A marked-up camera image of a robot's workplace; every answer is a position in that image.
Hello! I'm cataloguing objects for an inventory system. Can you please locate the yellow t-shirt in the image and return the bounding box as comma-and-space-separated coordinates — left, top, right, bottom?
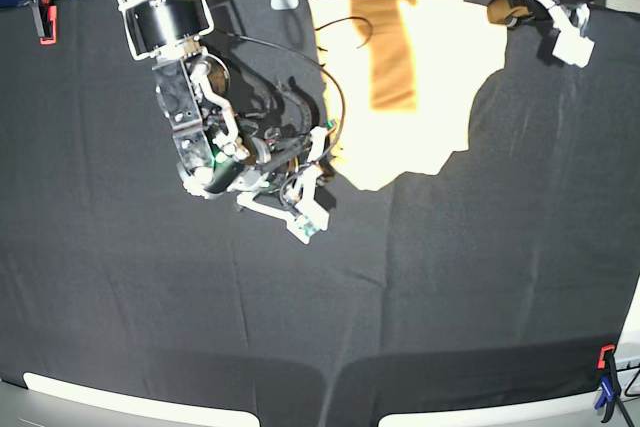
308, 0, 508, 191

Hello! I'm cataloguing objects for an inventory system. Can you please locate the black tablecloth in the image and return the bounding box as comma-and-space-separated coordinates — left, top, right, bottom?
1, 0, 639, 426

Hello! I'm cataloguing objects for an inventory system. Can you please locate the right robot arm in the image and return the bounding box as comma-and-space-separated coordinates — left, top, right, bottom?
116, 0, 342, 243

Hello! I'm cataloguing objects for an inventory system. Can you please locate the red black clamp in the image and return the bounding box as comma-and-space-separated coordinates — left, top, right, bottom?
594, 344, 621, 424
29, 0, 58, 46

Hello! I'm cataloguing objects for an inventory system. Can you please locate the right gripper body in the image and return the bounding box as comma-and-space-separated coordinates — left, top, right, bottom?
204, 124, 339, 198

